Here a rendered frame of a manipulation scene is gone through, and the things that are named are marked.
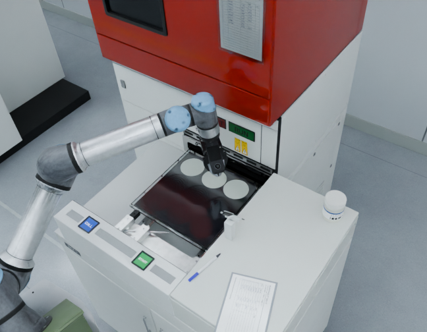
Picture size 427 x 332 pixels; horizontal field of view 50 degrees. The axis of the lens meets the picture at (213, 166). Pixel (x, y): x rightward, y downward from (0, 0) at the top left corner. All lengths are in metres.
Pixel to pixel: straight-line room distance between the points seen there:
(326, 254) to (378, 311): 1.09
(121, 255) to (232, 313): 0.43
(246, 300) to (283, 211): 0.37
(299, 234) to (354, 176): 1.58
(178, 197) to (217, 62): 0.56
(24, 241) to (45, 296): 0.26
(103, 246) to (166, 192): 0.35
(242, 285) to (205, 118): 0.54
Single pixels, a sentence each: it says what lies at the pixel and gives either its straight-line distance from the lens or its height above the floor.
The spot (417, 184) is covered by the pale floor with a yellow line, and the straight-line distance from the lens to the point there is 3.19.
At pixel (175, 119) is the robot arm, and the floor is 1.40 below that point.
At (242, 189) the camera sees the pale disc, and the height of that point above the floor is 0.90.
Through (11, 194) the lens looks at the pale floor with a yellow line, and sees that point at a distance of 3.33.
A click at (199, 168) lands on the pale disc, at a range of 1.87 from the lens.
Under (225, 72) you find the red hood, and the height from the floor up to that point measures 1.38.
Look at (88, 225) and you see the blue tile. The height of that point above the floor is 0.96.
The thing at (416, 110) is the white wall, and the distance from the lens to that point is 3.21.
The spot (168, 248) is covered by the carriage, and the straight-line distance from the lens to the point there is 1.67.
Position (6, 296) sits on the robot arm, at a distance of 1.51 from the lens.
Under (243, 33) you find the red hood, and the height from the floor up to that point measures 1.55.
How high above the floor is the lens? 2.25
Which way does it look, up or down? 46 degrees down
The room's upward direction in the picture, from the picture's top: 4 degrees counter-clockwise
